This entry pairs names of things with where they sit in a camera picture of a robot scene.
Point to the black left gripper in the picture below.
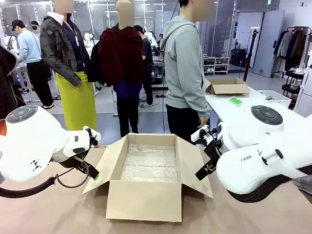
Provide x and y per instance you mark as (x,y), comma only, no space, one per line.
(86,167)

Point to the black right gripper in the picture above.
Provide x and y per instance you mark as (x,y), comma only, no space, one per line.
(214,151)

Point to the clear green glasses case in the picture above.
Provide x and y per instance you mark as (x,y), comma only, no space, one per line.
(235,101)

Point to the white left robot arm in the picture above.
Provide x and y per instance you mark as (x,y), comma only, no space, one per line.
(29,136)

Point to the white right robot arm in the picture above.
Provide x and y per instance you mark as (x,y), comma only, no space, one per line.
(243,170)

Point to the person's right forearm grey sleeve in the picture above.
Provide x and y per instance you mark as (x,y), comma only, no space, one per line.
(200,104)

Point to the person's right hand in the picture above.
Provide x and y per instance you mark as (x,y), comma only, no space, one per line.
(203,122)

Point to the clear bubble wrap sheet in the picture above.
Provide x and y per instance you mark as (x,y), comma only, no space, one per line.
(148,163)

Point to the large open cardboard box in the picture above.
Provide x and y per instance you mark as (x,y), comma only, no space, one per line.
(143,202)

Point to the yellow skirt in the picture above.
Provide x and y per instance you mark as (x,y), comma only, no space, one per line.
(78,104)

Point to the white side table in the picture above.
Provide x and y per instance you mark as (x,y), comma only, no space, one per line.
(243,109)

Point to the small open cardboard box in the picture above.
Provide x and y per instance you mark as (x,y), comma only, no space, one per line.
(228,89)

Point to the grey crumpled plastic bag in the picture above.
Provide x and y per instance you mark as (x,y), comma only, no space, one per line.
(303,185)

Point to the orange garment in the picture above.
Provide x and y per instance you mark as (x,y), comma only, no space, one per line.
(2,128)

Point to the white plastic mesh basket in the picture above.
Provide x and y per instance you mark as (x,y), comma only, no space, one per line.
(275,97)

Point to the wooden shoe shelf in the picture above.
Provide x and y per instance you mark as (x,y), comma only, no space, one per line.
(216,65)

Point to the person in grey hoodie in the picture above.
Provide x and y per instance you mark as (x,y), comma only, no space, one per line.
(182,61)

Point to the mannequin in maroon sweater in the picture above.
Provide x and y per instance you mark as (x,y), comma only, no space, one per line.
(120,56)

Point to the black suitcase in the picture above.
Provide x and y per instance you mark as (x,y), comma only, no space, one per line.
(239,56)

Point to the person in black clothes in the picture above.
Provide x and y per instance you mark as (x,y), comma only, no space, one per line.
(147,63)

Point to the mannequin in dark jacket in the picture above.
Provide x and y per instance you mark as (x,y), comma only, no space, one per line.
(58,53)

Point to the black rolling cart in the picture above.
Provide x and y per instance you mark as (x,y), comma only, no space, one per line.
(293,83)

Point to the black tripod stand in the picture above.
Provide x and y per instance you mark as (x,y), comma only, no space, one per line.
(251,53)

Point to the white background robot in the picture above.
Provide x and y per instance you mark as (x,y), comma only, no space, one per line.
(89,42)
(11,45)
(151,39)

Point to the man in light blue shirt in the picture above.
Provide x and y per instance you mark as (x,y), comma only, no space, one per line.
(30,48)

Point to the clothes rack with coats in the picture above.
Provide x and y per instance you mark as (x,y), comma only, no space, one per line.
(292,46)

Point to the person with black face mask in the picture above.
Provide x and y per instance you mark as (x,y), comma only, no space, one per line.
(35,27)

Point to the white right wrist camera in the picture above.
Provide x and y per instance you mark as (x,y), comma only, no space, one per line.
(198,134)

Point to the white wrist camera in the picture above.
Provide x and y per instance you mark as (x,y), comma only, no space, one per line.
(198,134)
(93,136)

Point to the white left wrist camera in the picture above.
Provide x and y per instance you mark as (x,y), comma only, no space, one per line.
(93,136)

